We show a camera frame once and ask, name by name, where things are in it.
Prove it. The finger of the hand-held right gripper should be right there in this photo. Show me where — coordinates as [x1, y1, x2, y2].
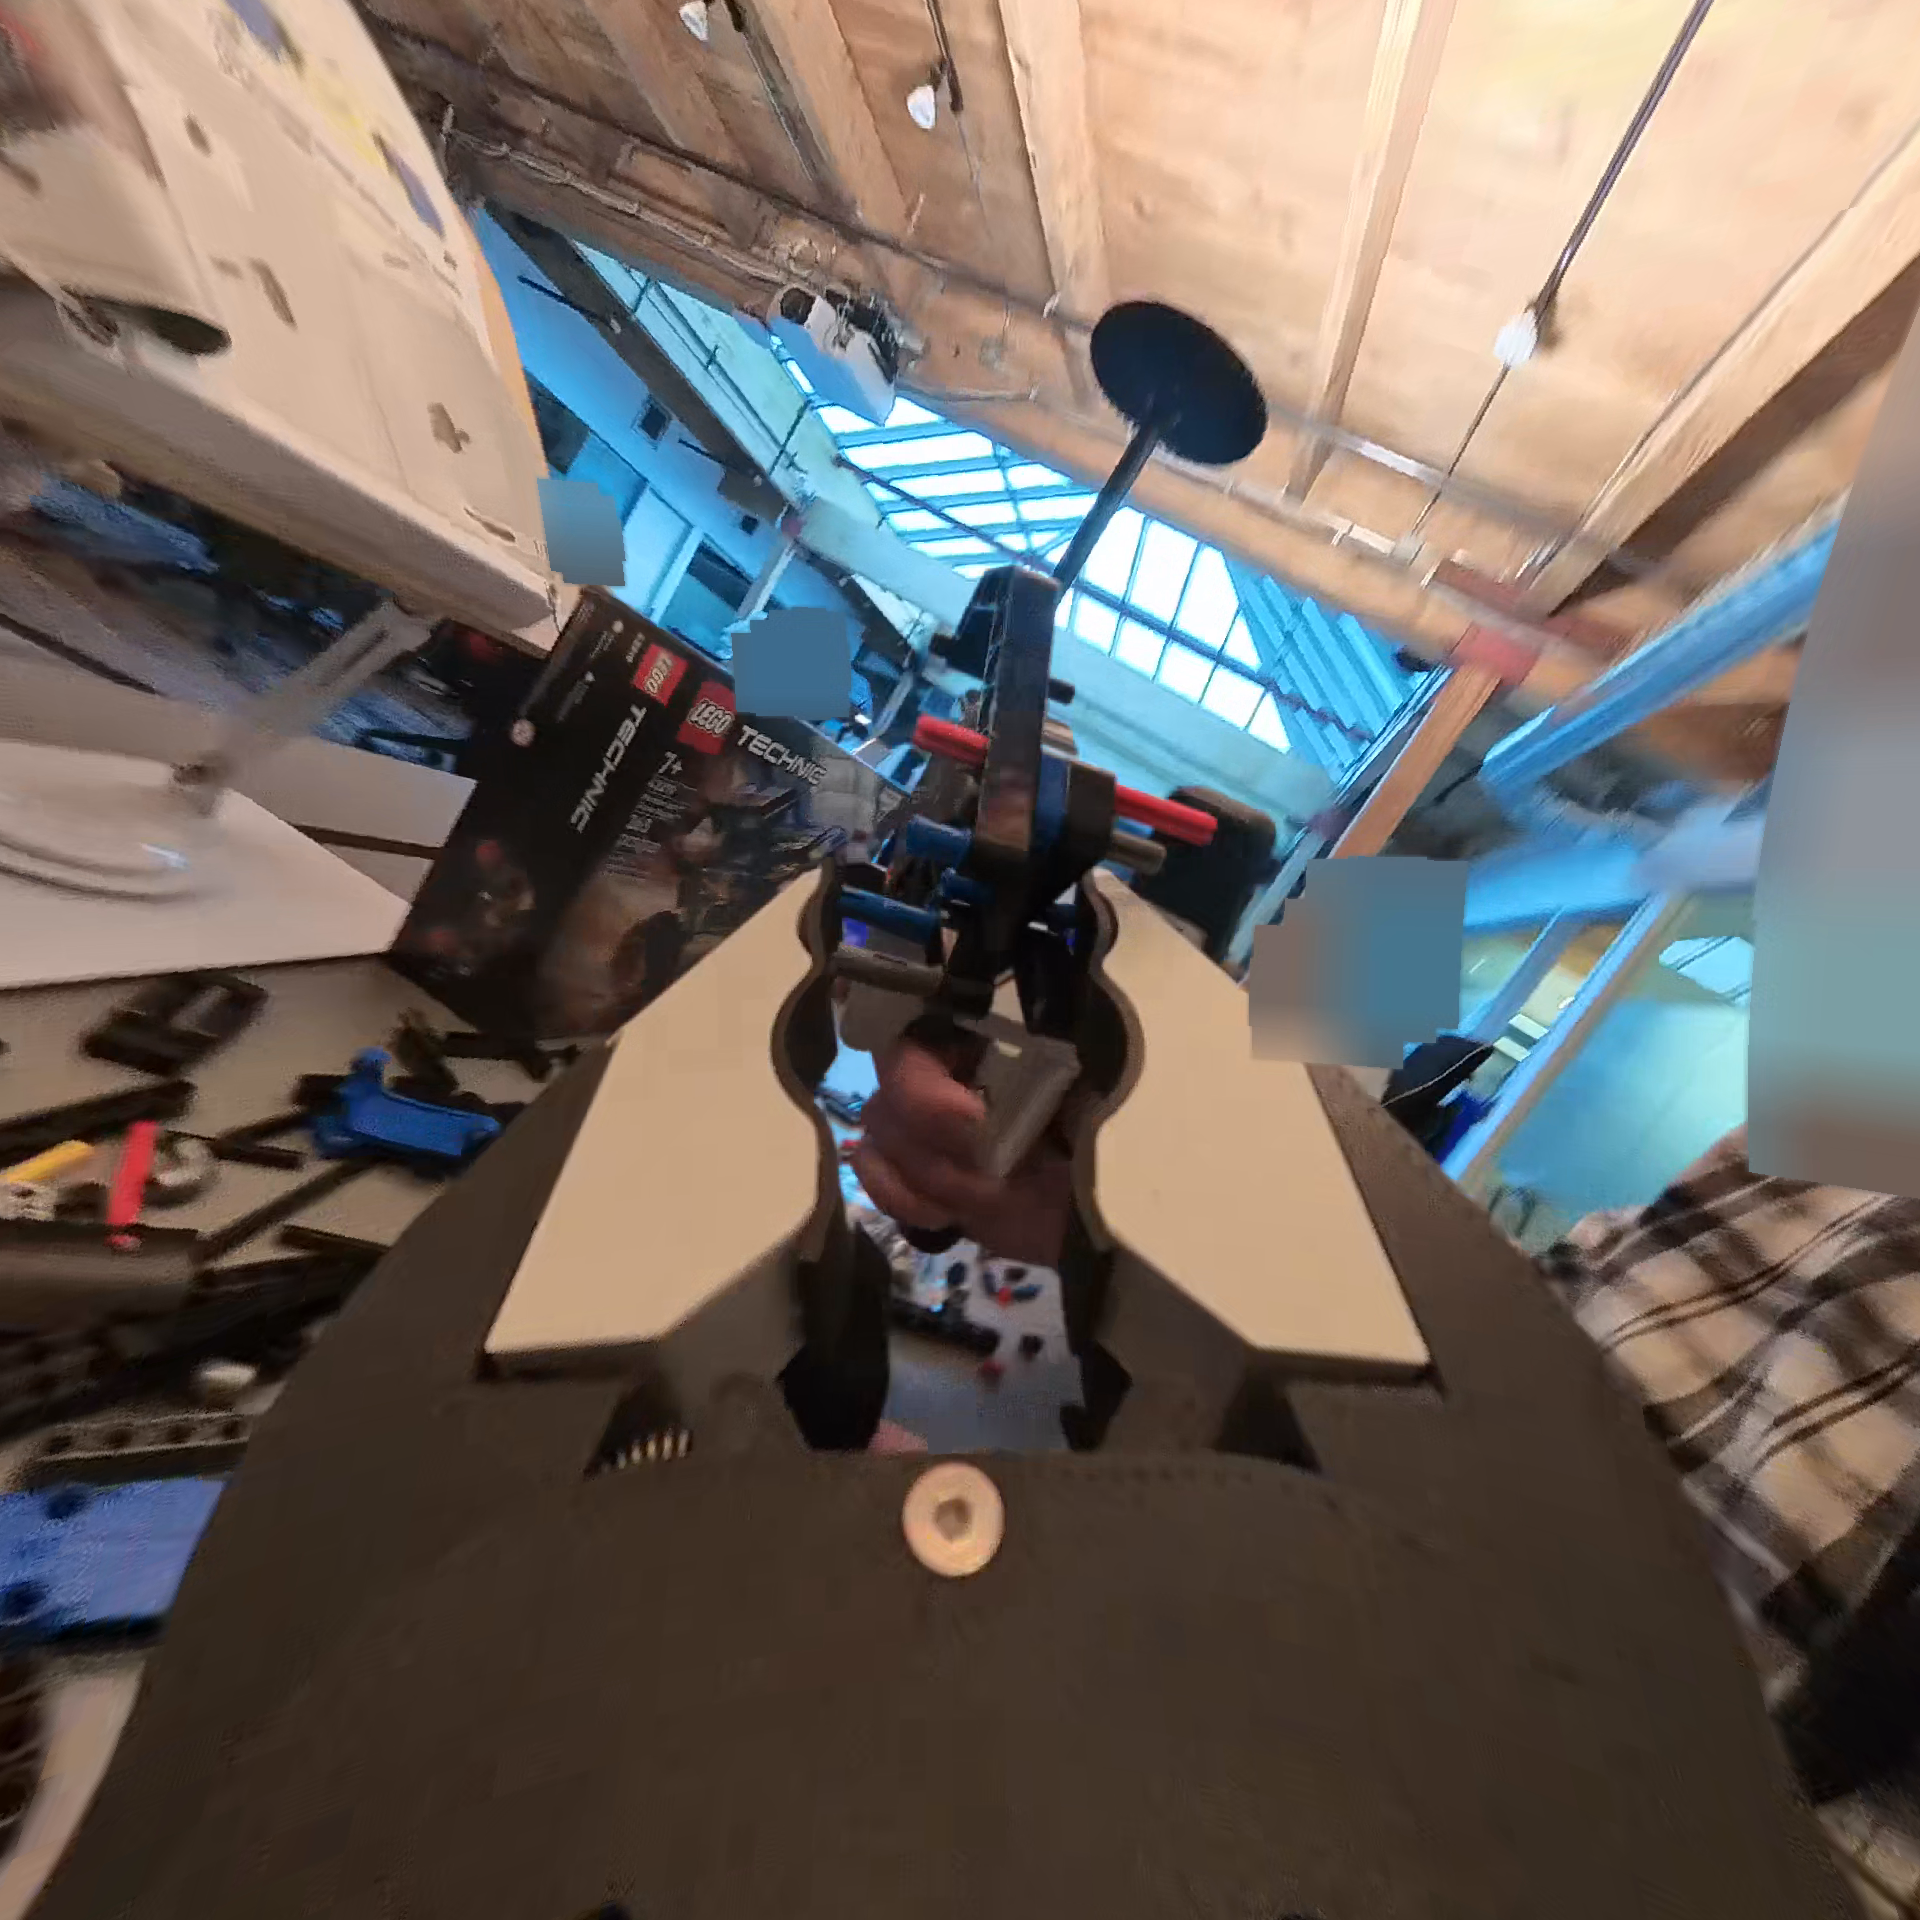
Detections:
[978, 1040, 1086, 1183]
[832, 945, 942, 1056]

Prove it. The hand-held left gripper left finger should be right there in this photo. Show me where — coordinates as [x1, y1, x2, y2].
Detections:
[483, 863, 889, 1455]

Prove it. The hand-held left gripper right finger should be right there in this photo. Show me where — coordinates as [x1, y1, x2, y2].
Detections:
[1056, 867, 1434, 1455]

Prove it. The red toy axle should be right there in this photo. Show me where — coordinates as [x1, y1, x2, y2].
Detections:
[103, 1121, 162, 1251]
[913, 713, 1221, 841]

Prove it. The grey toy motor assembly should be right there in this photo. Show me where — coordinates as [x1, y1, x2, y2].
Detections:
[832, 750, 1175, 1056]

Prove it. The grey desk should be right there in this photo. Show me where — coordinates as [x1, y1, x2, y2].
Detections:
[0, 961, 1082, 1920]

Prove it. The person's right hand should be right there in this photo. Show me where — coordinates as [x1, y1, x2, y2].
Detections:
[855, 1039, 1074, 1262]

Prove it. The scatter of small toy pins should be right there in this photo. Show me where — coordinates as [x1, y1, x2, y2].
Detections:
[883, 1241, 1056, 1385]

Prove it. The blue toy fender piece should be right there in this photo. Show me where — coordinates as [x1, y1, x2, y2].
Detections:
[305, 1047, 509, 1169]

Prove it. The black toy truck box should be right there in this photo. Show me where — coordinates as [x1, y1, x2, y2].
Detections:
[392, 590, 847, 1040]

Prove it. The black pole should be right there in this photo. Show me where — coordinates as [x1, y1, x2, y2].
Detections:
[1047, 297, 1273, 597]

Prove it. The pile of black toy beams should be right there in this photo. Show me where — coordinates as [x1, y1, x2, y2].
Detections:
[0, 1037, 454, 1488]

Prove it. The blue flat toy panel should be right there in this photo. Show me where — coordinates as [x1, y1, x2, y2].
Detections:
[0, 1475, 232, 1648]

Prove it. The instruction booklet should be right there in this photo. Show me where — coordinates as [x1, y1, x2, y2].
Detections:
[0, 0, 561, 650]

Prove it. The wooden support post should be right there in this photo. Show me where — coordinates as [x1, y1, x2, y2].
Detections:
[1323, 657, 1504, 867]

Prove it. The black toy frame piece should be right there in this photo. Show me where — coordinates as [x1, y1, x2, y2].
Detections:
[80, 970, 272, 1077]

